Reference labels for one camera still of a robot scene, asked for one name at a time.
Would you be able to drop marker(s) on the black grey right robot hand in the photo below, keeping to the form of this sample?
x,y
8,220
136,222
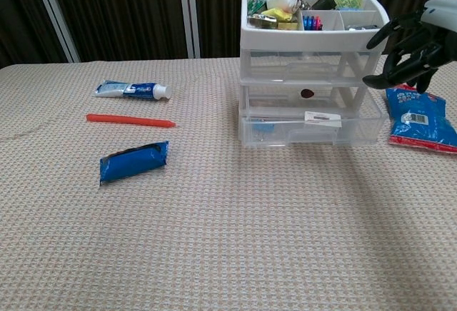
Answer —
x,y
441,40

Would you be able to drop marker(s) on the small white tag item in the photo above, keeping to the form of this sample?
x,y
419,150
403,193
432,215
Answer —
x,y
321,118

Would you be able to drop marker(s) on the clear drawer with blue clip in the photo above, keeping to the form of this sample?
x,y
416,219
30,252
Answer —
x,y
271,136

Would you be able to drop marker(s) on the black flat device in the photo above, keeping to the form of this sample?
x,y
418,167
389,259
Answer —
x,y
362,26

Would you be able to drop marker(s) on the blue red snack bag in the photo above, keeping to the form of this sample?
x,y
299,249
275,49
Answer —
x,y
421,125

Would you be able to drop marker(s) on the green blue patterned packet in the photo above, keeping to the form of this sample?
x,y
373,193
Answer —
x,y
351,3

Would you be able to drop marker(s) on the black binder clip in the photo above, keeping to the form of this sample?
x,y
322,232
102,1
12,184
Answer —
x,y
324,1

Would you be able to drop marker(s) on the stack of coloured clips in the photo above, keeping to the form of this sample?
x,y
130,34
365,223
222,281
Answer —
x,y
312,23

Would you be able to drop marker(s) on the small dark red disc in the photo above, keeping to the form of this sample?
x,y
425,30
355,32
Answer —
x,y
307,93

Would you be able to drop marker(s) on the yellow sticky note pad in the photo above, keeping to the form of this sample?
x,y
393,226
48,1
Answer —
x,y
287,26

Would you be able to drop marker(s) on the yellow wrapped block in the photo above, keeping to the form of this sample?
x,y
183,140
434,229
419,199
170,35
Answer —
x,y
275,14

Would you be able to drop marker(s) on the shiny metallic packet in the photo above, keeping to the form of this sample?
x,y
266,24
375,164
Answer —
x,y
261,22

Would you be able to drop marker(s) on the blue binder clip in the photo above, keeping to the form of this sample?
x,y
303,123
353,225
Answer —
x,y
266,128

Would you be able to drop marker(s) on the blue white toothpaste tube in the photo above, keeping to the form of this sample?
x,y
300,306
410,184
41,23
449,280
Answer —
x,y
143,90

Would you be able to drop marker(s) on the beige woven tablecloth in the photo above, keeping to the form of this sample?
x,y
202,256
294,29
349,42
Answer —
x,y
178,225

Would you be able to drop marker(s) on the red plastic stick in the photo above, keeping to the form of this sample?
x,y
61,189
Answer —
x,y
128,120

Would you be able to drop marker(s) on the blue foil snack packet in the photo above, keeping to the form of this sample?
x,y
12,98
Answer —
x,y
132,164

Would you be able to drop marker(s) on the white plastic drawer organizer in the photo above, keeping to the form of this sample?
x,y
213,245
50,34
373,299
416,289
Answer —
x,y
307,38

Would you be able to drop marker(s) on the white partition frame post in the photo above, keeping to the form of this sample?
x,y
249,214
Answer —
x,y
189,13
54,15

